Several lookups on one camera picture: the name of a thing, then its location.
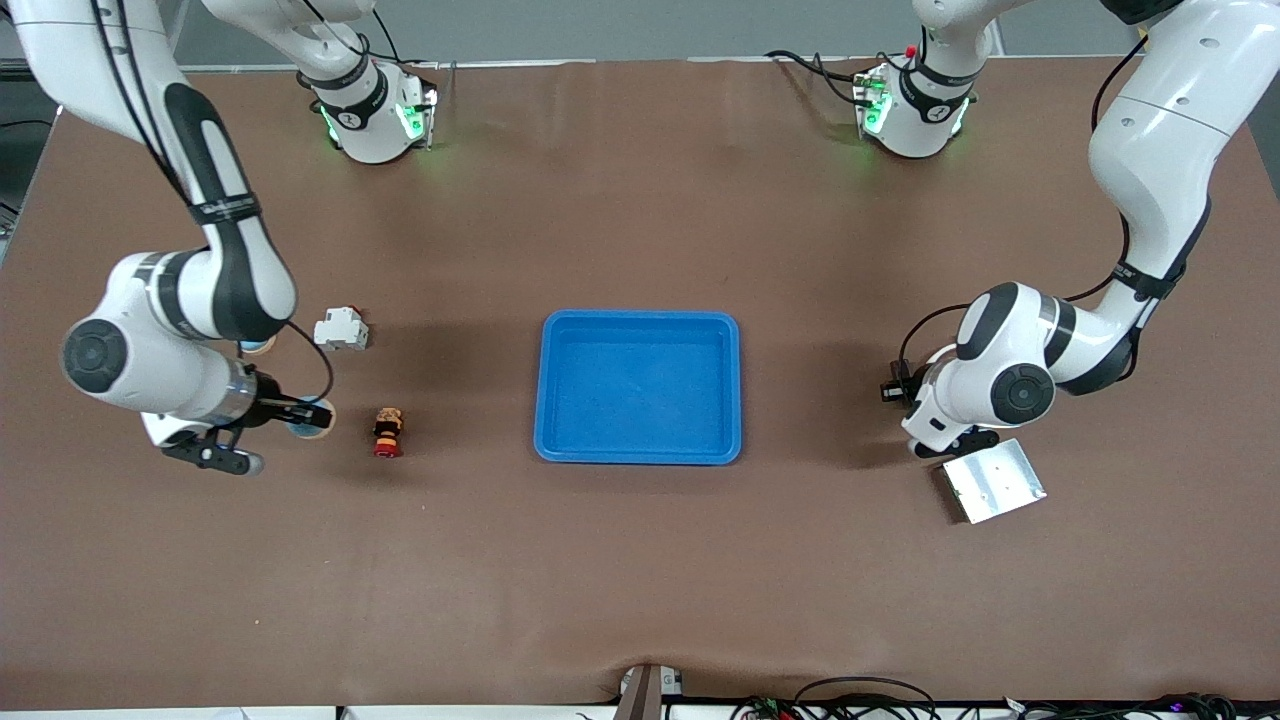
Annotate silver metal box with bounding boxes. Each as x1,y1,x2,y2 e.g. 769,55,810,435
937,437,1048,525

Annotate white circuit breaker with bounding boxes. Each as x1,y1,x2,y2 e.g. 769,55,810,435
313,306,370,352

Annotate brown table cover sheet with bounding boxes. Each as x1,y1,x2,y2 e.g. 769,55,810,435
0,58,1280,706

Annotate blue plastic tray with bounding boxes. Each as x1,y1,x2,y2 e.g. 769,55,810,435
532,309,743,466

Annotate metal table edge clamp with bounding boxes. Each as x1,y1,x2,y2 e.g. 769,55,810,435
613,664,686,720

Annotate black base power cables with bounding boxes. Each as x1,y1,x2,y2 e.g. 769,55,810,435
765,48,881,106

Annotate black cable bundle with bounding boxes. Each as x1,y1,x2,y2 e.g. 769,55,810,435
730,677,1280,720

